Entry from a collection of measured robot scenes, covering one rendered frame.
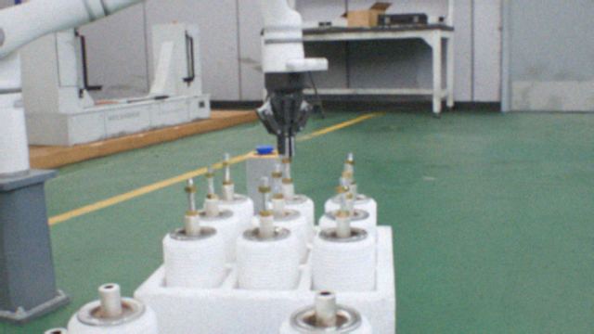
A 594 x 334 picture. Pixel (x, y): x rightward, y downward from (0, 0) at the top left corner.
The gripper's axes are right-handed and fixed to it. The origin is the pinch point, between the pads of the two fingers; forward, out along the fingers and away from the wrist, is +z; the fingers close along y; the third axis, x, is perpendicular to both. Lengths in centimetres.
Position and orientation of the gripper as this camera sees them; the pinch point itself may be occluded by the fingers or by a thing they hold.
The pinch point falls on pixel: (286, 147)
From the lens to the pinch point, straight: 117.6
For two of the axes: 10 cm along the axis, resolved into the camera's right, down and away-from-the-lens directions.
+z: 0.3, 9.8, 1.8
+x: 6.9, 1.1, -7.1
